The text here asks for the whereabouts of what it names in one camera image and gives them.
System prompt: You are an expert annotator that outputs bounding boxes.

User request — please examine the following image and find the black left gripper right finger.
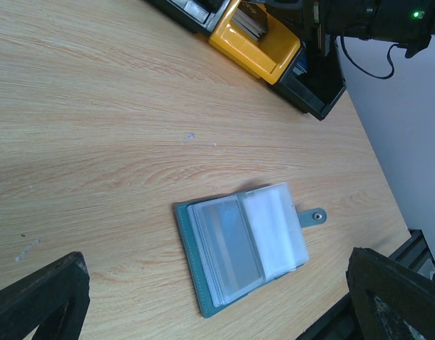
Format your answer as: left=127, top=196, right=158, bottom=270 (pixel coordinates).
left=346, top=248, right=435, bottom=339

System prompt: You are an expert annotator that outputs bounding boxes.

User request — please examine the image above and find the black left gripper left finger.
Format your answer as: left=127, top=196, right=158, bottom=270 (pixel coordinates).
left=0, top=251, right=90, bottom=339

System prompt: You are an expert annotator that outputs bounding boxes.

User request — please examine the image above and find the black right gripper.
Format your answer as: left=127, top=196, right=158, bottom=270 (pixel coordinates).
left=264, top=0, right=377, bottom=56

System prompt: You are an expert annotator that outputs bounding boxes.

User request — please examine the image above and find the teal leather card holder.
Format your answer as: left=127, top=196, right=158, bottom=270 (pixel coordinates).
left=174, top=183, right=327, bottom=318

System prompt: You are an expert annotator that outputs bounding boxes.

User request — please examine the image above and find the blue VIP card stack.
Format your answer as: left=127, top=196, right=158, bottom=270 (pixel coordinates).
left=293, top=53, right=307, bottom=76

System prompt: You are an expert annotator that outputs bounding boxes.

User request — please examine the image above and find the black VIP card stack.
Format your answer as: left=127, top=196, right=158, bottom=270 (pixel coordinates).
left=231, top=1, right=269, bottom=41

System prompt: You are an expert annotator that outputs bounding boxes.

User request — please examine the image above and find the black bin right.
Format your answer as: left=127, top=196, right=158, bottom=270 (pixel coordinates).
left=269, top=35, right=346, bottom=121

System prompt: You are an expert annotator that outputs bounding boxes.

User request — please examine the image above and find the black bin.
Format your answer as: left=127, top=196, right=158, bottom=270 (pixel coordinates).
left=269, top=35, right=346, bottom=121
left=148, top=0, right=230, bottom=37

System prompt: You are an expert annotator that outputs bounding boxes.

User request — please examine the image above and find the yellow middle bin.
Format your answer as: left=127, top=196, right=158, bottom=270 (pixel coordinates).
left=208, top=1, right=302, bottom=85

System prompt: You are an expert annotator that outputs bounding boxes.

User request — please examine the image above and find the black bin left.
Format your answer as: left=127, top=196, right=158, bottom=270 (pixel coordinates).
left=148, top=0, right=230, bottom=37

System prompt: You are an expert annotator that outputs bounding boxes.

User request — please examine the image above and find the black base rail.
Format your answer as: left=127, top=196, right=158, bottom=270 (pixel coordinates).
left=299, top=230, right=435, bottom=339

